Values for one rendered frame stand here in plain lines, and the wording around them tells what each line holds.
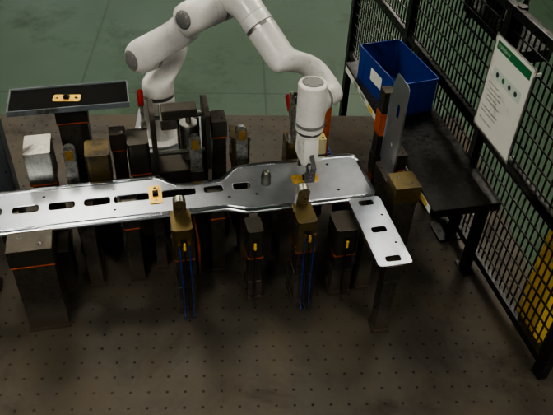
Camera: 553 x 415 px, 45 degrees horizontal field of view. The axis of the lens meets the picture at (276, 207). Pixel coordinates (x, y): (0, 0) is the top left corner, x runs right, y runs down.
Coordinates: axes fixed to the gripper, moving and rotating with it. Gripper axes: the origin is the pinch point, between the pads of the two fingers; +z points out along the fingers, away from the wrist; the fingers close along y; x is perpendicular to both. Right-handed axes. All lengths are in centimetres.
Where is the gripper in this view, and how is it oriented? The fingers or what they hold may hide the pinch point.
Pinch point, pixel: (305, 170)
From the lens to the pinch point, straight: 208.8
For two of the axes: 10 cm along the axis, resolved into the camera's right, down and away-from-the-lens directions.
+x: 9.8, -1.1, 1.9
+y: 2.1, 6.5, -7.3
